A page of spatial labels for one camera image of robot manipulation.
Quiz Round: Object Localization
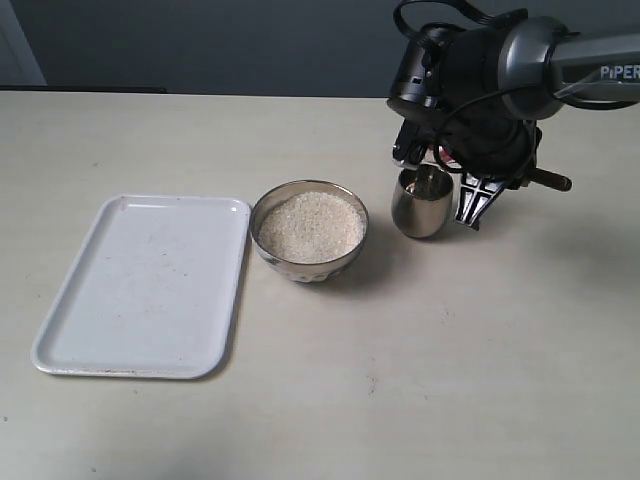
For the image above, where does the steel bowl of rice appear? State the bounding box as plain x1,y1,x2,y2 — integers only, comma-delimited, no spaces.
250,180,369,283

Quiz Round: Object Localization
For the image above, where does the black cable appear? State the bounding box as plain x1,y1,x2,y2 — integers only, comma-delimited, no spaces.
392,0,591,176

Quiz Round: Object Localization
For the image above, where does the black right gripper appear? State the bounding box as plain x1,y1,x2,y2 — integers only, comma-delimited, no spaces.
392,112,542,231

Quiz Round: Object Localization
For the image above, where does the steel cup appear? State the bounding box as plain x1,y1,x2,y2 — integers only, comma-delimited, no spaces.
391,164,454,239

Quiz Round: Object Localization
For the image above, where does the brown wooden spoon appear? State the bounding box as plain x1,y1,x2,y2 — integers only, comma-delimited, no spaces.
528,168,572,192

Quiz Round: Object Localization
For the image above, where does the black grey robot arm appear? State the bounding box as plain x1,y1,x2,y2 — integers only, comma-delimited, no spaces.
387,17,639,228

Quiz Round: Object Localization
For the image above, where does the white rectangular tray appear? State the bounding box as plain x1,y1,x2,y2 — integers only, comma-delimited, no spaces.
30,195,251,380

